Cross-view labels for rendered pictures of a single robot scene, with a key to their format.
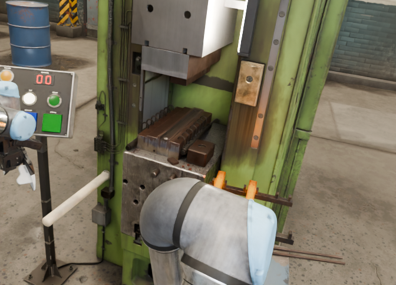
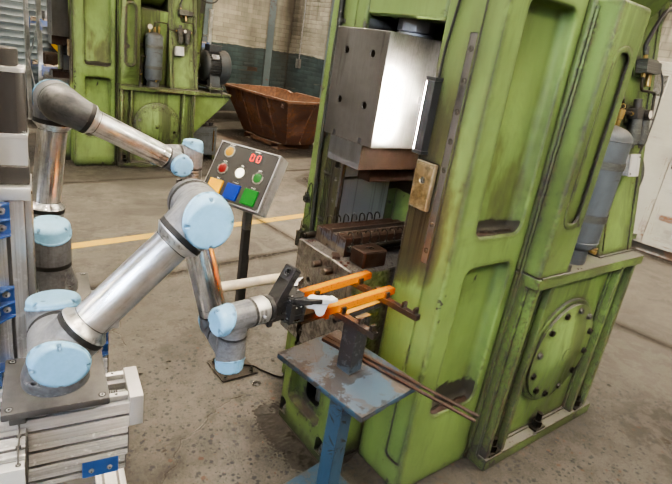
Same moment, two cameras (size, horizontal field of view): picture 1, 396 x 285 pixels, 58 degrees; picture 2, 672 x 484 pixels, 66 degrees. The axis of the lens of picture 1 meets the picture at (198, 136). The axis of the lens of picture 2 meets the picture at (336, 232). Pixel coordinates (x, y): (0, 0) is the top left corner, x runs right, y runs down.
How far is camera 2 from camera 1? 98 cm
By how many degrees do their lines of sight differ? 31
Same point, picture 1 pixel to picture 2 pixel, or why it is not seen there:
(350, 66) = not seen: outside the picture
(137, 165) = (307, 254)
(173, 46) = (351, 135)
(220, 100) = not seen: hidden behind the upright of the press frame
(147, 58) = (332, 146)
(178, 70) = (352, 160)
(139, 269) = (299, 384)
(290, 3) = (464, 101)
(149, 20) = (338, 110)
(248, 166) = (417, 285)
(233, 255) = (178, 214)
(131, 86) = (333, 180)
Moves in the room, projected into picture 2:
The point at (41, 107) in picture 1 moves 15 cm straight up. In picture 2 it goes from (246, 182) to (249, 149)
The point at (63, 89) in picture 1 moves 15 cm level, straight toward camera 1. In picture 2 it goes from (268, 169) to (255, 175)
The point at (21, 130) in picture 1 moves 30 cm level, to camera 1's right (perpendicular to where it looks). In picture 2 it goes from (178, 167) to (241, 191)
